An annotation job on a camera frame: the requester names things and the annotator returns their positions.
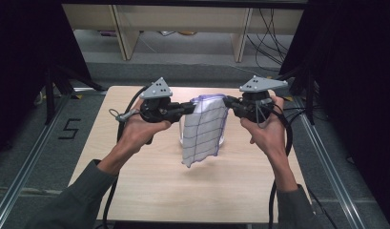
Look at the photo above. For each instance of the white cloth with purple stitching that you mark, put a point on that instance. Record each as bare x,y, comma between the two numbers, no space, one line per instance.
202,133

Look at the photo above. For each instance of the person's right hand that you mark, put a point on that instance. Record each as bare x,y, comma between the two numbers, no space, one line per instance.
269,136

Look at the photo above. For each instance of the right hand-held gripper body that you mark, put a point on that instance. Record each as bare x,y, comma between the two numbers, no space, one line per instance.
256,101

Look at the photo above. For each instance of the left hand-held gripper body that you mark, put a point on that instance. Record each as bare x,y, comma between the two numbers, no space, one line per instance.
157,108

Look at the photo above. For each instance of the beige wooden desk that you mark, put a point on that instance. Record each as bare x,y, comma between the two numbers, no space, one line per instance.
126,35

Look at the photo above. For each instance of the person's left hand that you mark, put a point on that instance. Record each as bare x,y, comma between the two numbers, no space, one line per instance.
135,133

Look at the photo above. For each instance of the black metal stand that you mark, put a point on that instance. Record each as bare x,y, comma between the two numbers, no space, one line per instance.
51,95
308,95

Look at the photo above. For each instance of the aluminium floor rail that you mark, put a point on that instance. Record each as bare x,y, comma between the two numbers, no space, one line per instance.
329,165
27,168

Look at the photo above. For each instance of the black curtain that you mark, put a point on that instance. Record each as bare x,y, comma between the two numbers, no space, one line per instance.
358,79
21,63

